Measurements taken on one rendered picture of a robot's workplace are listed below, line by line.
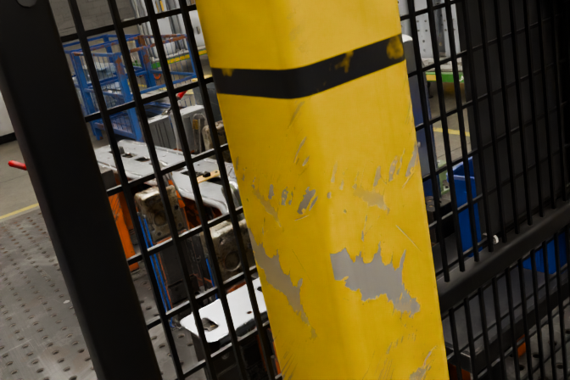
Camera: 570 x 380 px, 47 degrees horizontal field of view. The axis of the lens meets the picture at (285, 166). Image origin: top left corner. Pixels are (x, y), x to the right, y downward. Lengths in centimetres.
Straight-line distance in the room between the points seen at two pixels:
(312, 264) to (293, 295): 4
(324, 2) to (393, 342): 24
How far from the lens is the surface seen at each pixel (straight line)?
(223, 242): 123
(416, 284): 48
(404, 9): 643
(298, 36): 38
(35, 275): 225
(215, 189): 159
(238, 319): 102
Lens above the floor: 151
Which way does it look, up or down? 18 degrees down
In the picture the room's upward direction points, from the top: 12 degrees counter-clockwise
